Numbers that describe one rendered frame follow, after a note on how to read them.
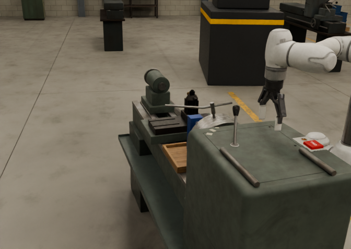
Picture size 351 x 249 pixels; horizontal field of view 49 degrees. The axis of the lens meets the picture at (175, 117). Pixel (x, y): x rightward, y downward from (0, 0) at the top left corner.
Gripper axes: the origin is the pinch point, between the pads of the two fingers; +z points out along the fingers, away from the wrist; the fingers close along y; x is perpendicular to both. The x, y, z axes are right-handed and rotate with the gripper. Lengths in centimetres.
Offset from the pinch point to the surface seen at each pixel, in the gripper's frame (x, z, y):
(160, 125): 27, 33, 85
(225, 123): 12.4, 6.9, 19.2
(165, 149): 30, 40, 63
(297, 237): 11, 28, -43
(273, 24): -262, 24, 422
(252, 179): 29.2, 2.6, -38.4
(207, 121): 18.9, 7.9, 26.3
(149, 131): 34, 38, 86
